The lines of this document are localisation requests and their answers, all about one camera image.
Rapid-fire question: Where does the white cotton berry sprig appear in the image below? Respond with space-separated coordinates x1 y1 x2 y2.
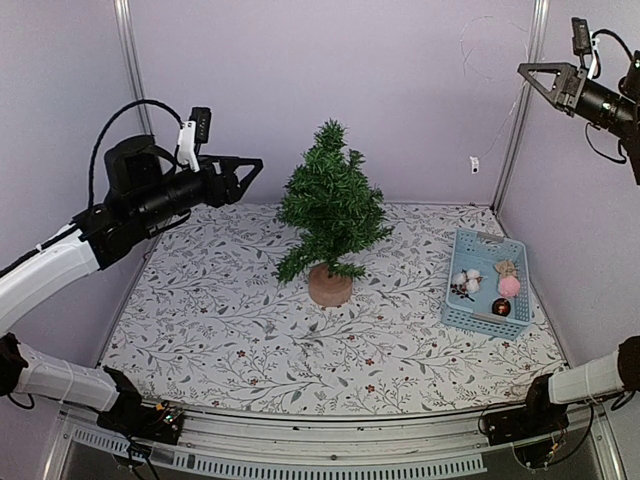
450 269 484 301

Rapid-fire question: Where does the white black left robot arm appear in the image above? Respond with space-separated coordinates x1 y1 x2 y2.
1 135 263 434

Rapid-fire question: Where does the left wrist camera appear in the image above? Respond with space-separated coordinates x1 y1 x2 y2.
176 107 212 173

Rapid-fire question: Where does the left aluminium frame post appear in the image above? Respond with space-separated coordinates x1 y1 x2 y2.
112 0 154 136

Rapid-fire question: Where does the floral patterned table mat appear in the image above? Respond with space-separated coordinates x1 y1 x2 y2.
102 205 564 416

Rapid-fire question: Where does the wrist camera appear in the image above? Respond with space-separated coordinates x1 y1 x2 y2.
571 17 601 79
176 107 212 173

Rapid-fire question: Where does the fairy light string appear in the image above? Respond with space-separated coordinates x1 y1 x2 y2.
459 14 531 176

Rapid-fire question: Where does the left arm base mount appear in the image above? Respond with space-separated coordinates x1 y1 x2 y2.
97 400 184 445

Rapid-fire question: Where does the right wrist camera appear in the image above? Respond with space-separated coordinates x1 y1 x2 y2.
571 17 601 79

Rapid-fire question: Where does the right aluminium frame post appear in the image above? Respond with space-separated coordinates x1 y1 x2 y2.
491 0 550 217

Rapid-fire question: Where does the pink pompom ornament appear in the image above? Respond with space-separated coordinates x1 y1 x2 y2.
498 276 521 298

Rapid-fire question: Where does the aluminium frame post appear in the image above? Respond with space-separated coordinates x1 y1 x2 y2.
112 0 154 136
491 0 550 217

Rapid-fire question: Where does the light blue plastic basket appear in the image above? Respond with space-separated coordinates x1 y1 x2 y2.
442 228 531 340

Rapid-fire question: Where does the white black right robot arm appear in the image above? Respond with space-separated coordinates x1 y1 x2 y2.
516 52 639 436

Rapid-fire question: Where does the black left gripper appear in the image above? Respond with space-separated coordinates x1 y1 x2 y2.
133 155 264 230

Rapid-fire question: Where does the dark red bauble ornament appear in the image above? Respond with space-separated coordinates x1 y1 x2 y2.
491 298 511 317

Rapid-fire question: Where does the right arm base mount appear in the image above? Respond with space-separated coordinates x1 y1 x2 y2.
478 406 569 469

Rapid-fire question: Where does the aluminium front rail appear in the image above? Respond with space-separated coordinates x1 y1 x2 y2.
43 405 630 479

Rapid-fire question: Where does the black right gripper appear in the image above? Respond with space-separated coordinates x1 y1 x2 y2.
520 61 640 136

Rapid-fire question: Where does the small green christmas tree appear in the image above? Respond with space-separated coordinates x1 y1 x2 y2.
276 119 393 307

